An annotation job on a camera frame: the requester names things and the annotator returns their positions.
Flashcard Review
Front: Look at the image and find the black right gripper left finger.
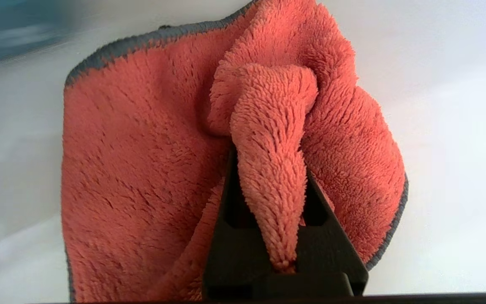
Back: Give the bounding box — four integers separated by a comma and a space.
202, 146, 275, 299

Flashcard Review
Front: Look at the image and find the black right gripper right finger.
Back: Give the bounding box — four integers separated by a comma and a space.
296, 168, 369, 296

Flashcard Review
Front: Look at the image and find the orange microfibre cloth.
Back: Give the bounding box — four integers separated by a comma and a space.
60, 0, 409, 303

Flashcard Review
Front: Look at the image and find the blue plastic tray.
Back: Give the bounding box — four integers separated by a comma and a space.
0, 0, 74, 69

